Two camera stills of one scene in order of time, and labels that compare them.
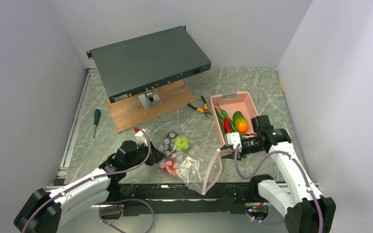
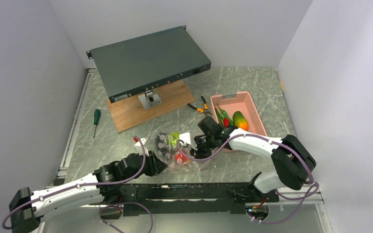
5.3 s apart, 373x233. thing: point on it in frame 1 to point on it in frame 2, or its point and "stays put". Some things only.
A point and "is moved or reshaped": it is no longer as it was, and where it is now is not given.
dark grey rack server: [129, 68] stays put
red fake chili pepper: [227, 125] stays put
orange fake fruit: [240, 122] stays put
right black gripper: [230, 155] to [197, 153]
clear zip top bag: [197, 165] is moved or reshaped
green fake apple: [182, 143] is moved or reshaped
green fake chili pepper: [225, 115] stays put
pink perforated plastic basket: [240, 101] stays put
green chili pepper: [221, 120] stays put
